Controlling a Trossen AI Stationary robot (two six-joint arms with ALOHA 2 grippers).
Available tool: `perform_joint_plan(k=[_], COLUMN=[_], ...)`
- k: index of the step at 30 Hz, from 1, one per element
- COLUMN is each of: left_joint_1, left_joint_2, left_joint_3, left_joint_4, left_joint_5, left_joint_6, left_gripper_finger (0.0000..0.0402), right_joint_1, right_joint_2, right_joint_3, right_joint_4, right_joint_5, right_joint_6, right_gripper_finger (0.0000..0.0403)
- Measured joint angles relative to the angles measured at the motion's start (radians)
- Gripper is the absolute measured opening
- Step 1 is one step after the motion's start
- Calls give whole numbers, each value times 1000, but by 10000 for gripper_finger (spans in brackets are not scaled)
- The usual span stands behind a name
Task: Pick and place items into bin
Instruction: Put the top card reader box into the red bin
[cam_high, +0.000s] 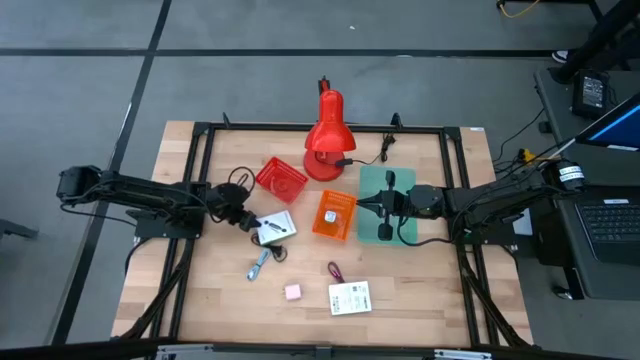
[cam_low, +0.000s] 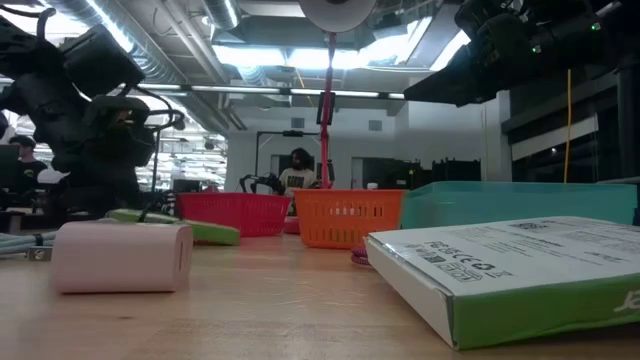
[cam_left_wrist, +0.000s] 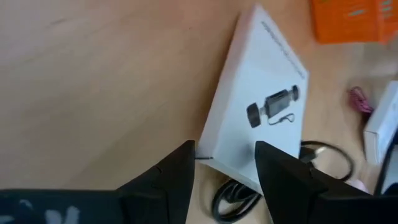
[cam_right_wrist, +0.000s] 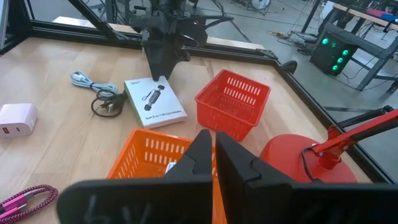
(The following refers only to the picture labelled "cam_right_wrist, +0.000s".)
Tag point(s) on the computer tower with green lights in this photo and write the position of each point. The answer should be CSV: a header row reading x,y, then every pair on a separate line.
x,y
331,53

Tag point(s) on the orange plastic basket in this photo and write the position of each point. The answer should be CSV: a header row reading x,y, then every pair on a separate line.
x,y
140,155

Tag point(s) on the pink wall charger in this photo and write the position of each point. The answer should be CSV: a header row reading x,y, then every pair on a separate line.
x,y
17,119

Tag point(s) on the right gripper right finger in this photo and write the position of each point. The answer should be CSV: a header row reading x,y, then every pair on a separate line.
x,y
280,205

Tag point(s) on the background workbench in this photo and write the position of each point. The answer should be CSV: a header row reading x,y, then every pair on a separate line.
x,y
373,37

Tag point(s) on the small white cube charger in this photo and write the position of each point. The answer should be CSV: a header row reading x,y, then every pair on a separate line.
x,y
170,167

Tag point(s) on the silver aluminium post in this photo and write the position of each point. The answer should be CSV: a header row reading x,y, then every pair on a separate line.
x,y
3,21

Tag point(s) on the red plastic basket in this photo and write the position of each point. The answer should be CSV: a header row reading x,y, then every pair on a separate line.
x,y
230,109

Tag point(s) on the white card reader box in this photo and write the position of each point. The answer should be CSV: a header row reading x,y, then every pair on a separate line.
x,y
155,105

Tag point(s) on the red desk lamp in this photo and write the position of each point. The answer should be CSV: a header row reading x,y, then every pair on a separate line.
x,y
286,155

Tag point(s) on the black aluminium table frame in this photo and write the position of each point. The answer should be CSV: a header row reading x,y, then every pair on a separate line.
x,y
77,31

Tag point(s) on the black frame clamp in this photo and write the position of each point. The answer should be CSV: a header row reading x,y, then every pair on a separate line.
x,y
288,67

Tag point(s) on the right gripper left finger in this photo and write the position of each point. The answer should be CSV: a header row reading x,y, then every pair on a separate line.
x,y
140,202

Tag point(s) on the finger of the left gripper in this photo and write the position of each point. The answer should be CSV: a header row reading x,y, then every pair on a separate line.
x,y
174,54
155,57

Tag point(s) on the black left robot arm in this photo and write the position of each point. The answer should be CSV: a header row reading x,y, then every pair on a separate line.
x,y
174,7

